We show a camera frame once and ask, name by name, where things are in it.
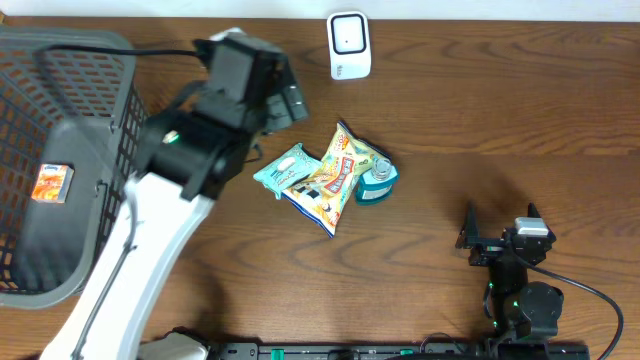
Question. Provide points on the orange tissue box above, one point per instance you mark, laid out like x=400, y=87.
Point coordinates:
x=52, y=183

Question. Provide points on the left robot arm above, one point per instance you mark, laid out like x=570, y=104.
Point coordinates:
x=186, y=154

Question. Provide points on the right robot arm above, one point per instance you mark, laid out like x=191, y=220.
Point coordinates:
x=525, y=314

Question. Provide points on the grey plastic shopping basket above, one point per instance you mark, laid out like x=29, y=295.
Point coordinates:
x=67, y=97

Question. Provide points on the light teal snack packet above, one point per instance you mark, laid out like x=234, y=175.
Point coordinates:
x=294, y=165

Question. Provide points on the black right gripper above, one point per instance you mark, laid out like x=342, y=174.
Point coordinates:
x=469, y=237

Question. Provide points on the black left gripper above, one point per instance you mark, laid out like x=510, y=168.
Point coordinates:
x=277, y=117

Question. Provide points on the black mounting rail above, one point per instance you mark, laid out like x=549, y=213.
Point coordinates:
x=432, y=350

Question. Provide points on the teal mouthwash bottle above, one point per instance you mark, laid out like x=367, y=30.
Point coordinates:
x=376, y=184

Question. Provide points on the white barcode scanner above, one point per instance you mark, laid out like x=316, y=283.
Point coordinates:
x=349, y=45

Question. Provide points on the yellow snack bag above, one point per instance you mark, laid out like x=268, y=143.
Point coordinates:
x=322, y=195

